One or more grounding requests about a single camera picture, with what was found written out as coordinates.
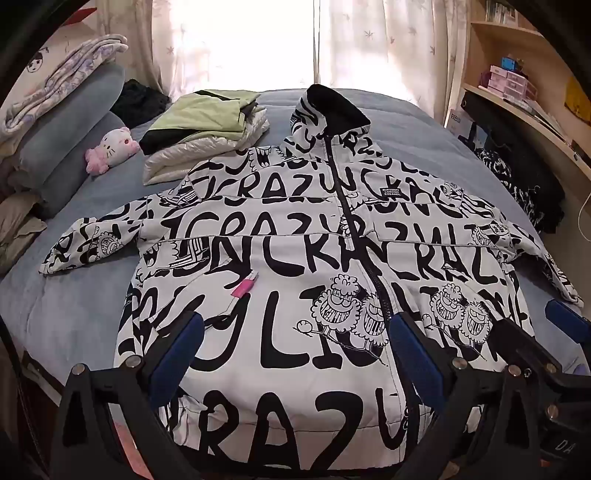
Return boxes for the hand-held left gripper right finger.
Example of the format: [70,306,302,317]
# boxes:
[389,310,548,480]

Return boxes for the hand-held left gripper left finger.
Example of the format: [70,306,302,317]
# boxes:
[48,310,206,480]

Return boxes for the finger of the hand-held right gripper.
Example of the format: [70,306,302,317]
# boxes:
[488,318,571,386]
[544,298,591,337]

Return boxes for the black white printed jacket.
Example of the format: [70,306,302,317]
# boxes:
[41,84,583,480]

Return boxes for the black clothes pile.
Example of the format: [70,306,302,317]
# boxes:
[111,78,171,130]

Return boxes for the blue fleece blanket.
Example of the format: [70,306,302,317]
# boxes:
[0,88,591,416]

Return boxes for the black white patterned garment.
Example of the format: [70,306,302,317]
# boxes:
[475,147,568,235]

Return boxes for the wooden shelf unit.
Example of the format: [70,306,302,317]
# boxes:
[445,0,591,222]

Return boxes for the folded green and cream jackets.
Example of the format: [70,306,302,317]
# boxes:
[143,106,271,185]

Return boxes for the beige crumpled cloth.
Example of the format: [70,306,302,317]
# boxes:
[0,191,49,275]

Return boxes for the pink white cat plush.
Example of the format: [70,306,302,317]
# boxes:
[84,127,140,176]

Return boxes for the blue pillow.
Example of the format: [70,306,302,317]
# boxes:
[18,62,125,158]
[21,113,132,220]

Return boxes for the white printed box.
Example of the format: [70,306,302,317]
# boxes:
[445,108,476,137]

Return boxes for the pink box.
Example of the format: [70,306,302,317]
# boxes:
[489,66,513,93]
[510,71,539,100]

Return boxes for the folded green jacket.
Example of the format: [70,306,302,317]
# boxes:
[139,89,262,155]

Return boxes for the floral purple quilt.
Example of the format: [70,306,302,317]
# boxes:
[0,34,130,144]

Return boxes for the row of books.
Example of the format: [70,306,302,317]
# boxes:
[485,0,520,26]

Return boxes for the white floral sheer curtain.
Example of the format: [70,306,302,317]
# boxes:
[88,0,472,112]

